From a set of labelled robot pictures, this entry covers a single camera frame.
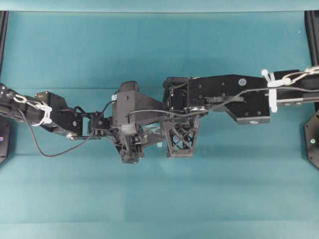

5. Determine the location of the white left cable tie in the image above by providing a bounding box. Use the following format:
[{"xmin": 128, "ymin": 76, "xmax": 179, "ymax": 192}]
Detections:
[{"xmin": 12, "ymin": 96, "xmax": 53, "ymax": 127}]

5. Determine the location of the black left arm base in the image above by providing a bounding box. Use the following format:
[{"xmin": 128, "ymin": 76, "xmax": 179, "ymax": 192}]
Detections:
[{"xmin": 0, "ymin": 117, "xmax": 11, "ymax": 163}]

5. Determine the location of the black left frame post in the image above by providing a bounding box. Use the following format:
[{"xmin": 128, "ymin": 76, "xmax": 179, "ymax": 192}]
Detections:
[{"xmin": 0, "ymin": 10, "xmax": 9, "ymax": 69}]

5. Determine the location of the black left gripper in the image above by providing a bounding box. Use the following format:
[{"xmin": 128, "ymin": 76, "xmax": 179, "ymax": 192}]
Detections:
[{"xmin": 87, "ymin": 112, "xmax": 125, "ymax": 154}]

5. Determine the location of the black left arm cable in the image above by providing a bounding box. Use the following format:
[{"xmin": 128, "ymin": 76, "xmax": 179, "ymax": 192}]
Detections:
[{"xmin": 18, "ymin": 101, "xmax": 114, "ymax": 158}]

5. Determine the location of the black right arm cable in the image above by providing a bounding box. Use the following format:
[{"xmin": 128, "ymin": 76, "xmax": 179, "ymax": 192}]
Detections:
[{"xmin": 128, "ymin": 86, "xmax": 319, "ymax": 118}]

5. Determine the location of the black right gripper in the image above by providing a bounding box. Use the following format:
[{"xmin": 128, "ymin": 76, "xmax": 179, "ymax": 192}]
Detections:
[{"xmin": 163, "ymin": 77, "xmax": 208, "ymax": 116}]

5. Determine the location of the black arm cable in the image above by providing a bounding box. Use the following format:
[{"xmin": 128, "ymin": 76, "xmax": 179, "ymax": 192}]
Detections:
[
  {"xmin": 18, "ymin": 101, "xmax": 114, "ymax": 158},
  {"xmin": 128, "ymin": 86, "xmax": 319, "ymax": 118}
]

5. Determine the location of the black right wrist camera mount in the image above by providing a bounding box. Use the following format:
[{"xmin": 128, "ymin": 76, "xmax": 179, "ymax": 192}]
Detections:
[{"xmin": 161, "ymin": 117, "xmax": 200, "ymax": 158}]

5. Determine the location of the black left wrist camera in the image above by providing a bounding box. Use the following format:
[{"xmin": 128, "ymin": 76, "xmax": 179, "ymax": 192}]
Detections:
[{"xmin": 111, "ymin": 81, "xmax": 165, "ymax": 164}]

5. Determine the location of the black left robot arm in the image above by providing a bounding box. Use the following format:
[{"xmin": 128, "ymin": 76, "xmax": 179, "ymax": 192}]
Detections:
[{"xmin": 0, "ymin": 84, "xmax": 125, "ymax": 157}]

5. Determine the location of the white cable tie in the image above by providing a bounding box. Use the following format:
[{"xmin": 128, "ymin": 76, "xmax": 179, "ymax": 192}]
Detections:
[
  {"xmin": 261, "ymin": 65, "xmax": 319, "ymax": 113},
  {"xmin": 12, "ymin": 96, "xmax": 53, "ymax": 127}
]

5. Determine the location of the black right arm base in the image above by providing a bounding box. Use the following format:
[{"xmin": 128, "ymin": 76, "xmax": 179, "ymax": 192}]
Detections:
[{"xmin": 304, "ymin": 111, "xmax": 319, "ymax": 169}]

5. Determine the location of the black right frame post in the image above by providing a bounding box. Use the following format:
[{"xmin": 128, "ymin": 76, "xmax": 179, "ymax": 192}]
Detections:
[{"xmin": 305, "ymin": 10, "xmax": 319, "ymax": 66}]

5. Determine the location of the black frame post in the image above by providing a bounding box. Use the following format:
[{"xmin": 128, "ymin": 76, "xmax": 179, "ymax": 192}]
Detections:
[
  {"xmin": 305, "ymin": 10, "xmax": 319, "ymax": 66},
  {"xmin": 0, "ymin": 10, "xmax": 9, "ymax": 69}
]

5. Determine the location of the white right cable tie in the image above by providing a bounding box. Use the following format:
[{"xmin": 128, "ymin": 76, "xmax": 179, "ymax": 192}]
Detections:
[{"xmin": 261, "ymin": 65, "xmax": 319, "ymax": 113}]

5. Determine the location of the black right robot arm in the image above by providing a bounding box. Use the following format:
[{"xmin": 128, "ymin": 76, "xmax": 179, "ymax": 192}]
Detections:
[{"xmin": 160, "ymin": 67, "xmax": 319, "ymax": 127}]

